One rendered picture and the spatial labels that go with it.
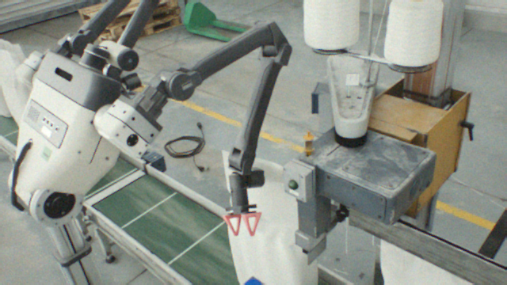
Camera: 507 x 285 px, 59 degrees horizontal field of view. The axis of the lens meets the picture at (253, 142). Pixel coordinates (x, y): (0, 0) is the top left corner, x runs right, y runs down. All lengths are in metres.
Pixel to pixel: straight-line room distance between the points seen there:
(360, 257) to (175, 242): 1.09
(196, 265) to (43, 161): 1.10
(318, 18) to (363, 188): 0.51
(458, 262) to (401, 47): 0.59
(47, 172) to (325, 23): 0.90
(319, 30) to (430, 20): 0.31
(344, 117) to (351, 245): 1.70
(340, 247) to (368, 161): 1.67
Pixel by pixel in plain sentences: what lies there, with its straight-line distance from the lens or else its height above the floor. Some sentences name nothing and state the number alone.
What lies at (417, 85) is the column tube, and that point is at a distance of 1.51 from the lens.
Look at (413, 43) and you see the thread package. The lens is 1.22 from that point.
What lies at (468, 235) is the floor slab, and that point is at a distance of 3.04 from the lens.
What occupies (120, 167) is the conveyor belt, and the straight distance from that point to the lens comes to 3.10.
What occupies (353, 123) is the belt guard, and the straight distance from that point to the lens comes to 1.20.
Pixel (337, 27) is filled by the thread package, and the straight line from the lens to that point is 1.33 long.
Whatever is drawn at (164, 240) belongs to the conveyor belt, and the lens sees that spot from 2.44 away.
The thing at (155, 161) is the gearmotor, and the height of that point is 0.39.
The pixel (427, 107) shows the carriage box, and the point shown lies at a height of 1.33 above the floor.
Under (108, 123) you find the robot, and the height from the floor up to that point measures 1.49.
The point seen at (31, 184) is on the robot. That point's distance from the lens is 1.45.
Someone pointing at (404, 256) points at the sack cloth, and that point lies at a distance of 1.43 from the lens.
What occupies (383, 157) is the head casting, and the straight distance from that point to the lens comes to 1.21.
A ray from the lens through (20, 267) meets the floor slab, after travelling 3.25.
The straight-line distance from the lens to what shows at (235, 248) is 1.94.
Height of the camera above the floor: 2.01
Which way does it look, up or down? 32 degrees down
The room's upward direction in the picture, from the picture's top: 6 degrees counter-clockwise
